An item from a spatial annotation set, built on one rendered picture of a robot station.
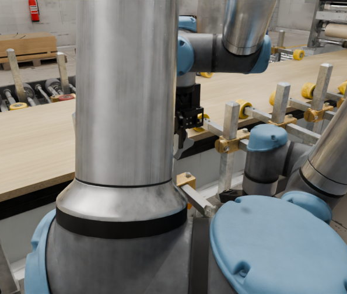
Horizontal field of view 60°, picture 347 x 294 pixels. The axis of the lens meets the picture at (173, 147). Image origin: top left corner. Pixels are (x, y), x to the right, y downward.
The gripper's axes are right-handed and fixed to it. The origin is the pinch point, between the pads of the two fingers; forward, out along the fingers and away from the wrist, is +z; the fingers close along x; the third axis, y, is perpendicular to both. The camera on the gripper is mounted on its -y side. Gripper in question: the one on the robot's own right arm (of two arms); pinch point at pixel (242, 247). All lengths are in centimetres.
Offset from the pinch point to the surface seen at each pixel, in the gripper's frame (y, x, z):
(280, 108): -28, 44, -21
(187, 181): -27.5, 1.5, -4.3
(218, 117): -58, 41, -7
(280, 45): -137, 177, -15
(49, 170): -54, -36, -7
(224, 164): -29.1, 19.3, -4.0
